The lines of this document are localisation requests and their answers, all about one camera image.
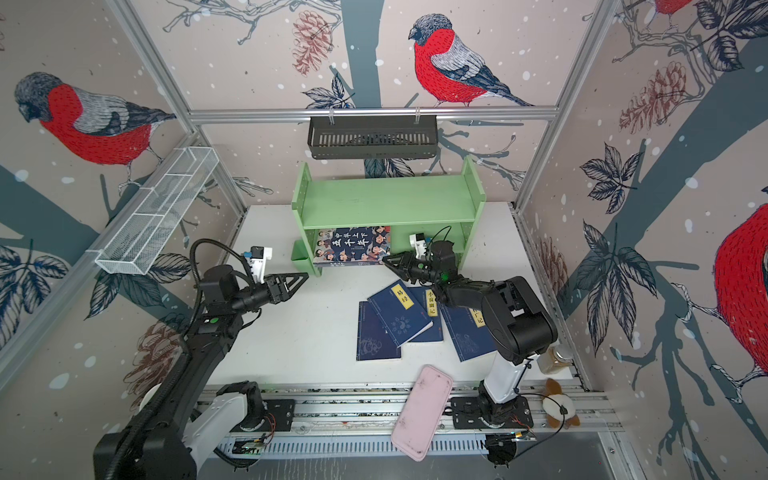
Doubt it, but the black hanging basket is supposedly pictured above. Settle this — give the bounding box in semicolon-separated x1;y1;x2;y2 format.
307;115;439;160

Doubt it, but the colourful illustrated thick book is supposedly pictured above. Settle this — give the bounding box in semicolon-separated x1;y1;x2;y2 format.
311;226;391;267

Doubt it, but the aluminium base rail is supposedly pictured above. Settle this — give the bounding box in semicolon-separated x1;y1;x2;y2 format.
216;381;627;463

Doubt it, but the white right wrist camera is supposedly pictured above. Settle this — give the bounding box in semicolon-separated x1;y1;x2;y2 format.
409;233;432;260

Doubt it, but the white wire mesh basket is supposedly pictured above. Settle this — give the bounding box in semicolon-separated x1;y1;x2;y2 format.
95;146;219;275

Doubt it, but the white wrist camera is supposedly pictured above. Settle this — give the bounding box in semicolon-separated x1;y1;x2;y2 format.
244;246;273;283
409;233;432;260

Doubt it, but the pink plastic tray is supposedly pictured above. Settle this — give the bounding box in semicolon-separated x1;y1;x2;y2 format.
391;365;453;462

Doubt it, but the green wooden shelf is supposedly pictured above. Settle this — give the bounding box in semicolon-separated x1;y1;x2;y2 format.
291;158;486;267

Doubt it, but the dark blue bottom book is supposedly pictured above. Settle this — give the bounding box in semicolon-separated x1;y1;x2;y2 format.
356;301;401;362

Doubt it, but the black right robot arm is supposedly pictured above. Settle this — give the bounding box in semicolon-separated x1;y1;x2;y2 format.
383;240;558;429

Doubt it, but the small glass jar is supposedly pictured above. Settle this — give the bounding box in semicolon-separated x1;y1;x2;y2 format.
537;344;574;375

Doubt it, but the blue book right side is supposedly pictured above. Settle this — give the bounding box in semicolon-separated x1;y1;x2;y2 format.
438;304;497;362

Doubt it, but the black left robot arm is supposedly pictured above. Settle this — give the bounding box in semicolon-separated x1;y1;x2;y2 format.
93;265;309;479

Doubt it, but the small green pen box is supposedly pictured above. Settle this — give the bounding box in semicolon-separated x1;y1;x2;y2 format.
291;239;316;276

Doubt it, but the white mug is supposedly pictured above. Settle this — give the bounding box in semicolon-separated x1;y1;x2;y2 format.
138;383;162;412

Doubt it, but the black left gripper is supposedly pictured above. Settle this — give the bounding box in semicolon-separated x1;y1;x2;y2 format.
230;271;308;316

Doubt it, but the blue book yellow label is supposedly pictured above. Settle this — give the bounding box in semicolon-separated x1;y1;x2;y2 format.
368;280;434;347

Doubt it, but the blue book under stack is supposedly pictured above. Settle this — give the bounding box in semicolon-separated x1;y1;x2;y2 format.
409;286;443;343

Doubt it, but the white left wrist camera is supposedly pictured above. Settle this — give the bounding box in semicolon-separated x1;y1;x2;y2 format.
244;246;273;283

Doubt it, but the small plush toy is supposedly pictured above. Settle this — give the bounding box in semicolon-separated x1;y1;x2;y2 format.
542;378;581;430

